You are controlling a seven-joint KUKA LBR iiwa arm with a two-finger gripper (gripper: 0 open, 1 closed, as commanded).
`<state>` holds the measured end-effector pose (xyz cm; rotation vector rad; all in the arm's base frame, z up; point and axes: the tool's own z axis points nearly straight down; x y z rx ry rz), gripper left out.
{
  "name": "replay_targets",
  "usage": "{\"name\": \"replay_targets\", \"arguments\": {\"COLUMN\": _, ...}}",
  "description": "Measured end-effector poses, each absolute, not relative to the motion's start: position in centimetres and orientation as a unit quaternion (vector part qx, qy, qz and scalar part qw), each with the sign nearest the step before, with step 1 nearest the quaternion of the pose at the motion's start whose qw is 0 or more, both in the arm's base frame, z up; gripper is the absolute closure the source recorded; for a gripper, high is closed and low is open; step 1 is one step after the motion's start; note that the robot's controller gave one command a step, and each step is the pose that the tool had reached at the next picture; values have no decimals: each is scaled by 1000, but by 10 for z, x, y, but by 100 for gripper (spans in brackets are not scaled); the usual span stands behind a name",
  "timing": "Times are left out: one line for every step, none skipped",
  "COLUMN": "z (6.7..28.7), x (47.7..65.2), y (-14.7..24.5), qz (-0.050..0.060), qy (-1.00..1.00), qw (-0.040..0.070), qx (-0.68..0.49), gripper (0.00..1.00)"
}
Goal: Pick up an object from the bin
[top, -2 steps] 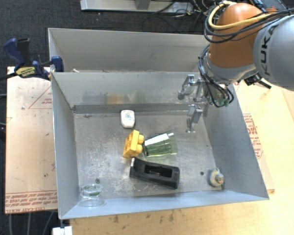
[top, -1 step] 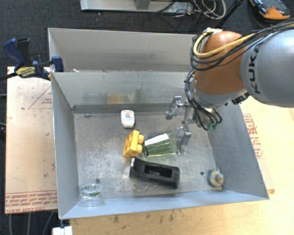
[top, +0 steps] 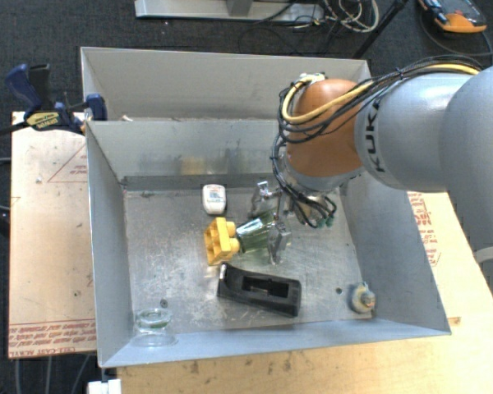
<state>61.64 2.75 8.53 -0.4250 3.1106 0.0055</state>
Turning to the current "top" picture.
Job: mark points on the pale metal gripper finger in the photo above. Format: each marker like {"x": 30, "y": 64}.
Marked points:
{"x": 280, "y": 239}
{"x": 262, "y": 191}

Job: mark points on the clear green glass bottle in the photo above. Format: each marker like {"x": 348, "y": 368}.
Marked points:
{"x": 254, "y": 236}

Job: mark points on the small white box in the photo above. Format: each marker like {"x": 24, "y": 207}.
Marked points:
{"x": 213, "y": 200}

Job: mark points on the black tape dispenser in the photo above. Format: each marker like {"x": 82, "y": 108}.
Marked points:
{"x": 267, "y": 299}

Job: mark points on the yellow toy block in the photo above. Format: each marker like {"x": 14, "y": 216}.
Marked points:
{"x": 218, "y": 242}

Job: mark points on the grey knob with brass tip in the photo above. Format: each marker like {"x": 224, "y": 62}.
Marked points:
{"x": 361, "y": 299}

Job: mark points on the grey metal bin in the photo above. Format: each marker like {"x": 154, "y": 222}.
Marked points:
{"x": 181, "y": 285}

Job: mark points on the clear glass cup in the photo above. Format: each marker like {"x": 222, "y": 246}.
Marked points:
{"x": 153, "y": 322}

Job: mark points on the brown cardboard board red print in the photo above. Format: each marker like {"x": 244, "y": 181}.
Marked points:
{"x": 49, "y": 236}

